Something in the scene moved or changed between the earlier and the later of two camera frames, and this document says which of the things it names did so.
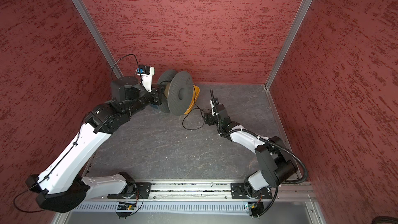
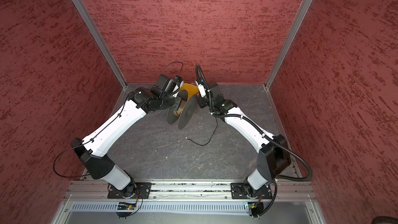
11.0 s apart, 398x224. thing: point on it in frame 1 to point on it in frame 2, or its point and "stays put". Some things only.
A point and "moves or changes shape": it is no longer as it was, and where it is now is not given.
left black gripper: x=157 y=96 to x=174 y=101
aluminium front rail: x=291 y=192 stays put
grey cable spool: x=178 y=93 moves or changes shape
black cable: x=199 y=108 to x=213 y=136
